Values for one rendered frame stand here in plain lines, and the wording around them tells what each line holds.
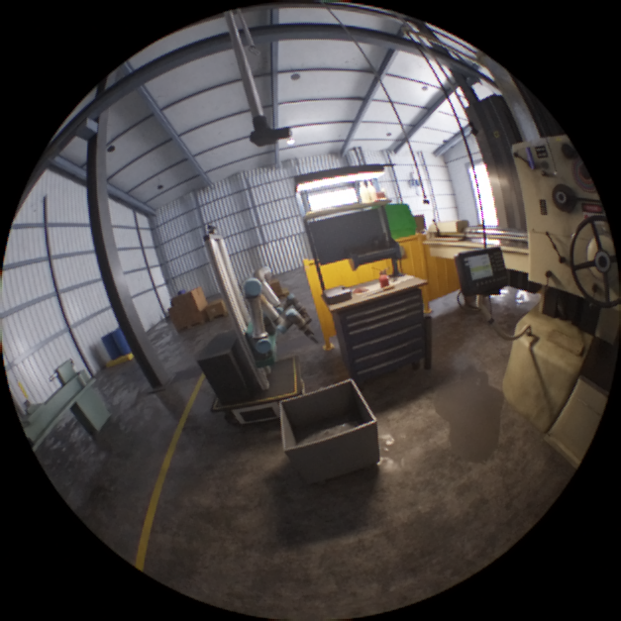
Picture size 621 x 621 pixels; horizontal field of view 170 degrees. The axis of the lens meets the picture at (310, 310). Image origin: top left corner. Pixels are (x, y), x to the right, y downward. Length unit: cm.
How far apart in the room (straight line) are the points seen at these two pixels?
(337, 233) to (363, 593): 273
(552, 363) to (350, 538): 166
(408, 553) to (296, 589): 65
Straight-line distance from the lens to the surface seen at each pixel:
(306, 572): 155
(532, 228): 149
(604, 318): 217
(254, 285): 139
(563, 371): 172
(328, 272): 270
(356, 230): 211
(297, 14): 854
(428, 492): 158
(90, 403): 442
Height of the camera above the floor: 149
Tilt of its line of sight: 19 degrees down
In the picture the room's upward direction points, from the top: 16 degrees counter-clockwise
